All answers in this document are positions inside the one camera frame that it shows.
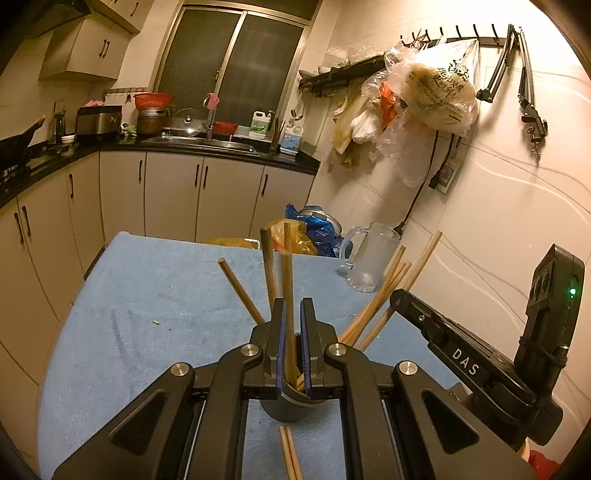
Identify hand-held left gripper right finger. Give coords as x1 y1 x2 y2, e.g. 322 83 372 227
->
300 297 536 480

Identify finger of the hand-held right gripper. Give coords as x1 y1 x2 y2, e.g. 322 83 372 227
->
389 288 456 345

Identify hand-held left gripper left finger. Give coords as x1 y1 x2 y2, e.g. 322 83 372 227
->
53 298 288 480

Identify dark grey utensil holder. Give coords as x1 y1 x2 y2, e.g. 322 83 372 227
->
260 332 325 424

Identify wooden chopstick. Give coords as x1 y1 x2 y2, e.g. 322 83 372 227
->
279 426 295 480
285 426 304 480

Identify group of wooden chopsticks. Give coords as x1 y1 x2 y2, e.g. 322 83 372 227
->
218 227 443 393

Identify clear glass mug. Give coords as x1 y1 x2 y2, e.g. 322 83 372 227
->
339 222 402 293

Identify yellow plastic bag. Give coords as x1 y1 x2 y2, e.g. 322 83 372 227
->
267 219 319 256

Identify blue plastic bag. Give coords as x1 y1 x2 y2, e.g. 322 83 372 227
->
283 203 345 258

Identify blue table cloth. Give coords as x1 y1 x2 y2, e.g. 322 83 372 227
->
37 231 462 480

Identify cream base cabinets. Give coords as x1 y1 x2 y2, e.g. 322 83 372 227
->
0 150 319 462

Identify black kitchen countertop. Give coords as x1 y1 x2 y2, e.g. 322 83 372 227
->
0 135 322 209

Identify hanging plastic bags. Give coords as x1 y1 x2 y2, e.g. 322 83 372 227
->
331 69 432 189

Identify blue label detergent bottle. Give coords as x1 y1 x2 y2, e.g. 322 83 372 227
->
280 120 304 156

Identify clear bag of flatbread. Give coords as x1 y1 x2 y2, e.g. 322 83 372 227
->
385 38 480 138

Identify steel kitchen sink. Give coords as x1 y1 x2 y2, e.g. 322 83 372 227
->
142 133 258 154

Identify green label detergent bottle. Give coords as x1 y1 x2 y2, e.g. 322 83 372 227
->
249 109 274 138

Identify glass pot lid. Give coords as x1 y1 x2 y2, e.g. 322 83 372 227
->
170 106 206 138

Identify faucet with pink cloth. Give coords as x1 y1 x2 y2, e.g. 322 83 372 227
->
202 92 221 140

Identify red plastic basin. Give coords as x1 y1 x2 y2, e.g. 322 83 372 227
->
133 92 176 110

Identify black countertop appliance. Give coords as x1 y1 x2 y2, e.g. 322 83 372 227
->
75 104 123 142

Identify dark sliding window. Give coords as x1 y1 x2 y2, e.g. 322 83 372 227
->
154 4 320 121

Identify steel kettle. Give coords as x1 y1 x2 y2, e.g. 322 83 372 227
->
48 113 66 145

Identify black wok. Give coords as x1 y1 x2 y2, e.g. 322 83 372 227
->
0 117 47 172

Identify black range hood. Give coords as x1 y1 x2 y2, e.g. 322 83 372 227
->
0 0 93 44

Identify black power cable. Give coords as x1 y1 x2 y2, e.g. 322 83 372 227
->
394 129 439 232

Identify white wall socket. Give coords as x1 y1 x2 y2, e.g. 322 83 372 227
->
428 137 463 195

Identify black wall shelf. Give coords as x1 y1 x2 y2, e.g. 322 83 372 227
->
298 54 387 92

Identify black wall hook rail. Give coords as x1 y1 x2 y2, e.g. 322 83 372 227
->
400 23 512 50

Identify cream wall cabinets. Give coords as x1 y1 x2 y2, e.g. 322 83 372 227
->
38 0 154 85

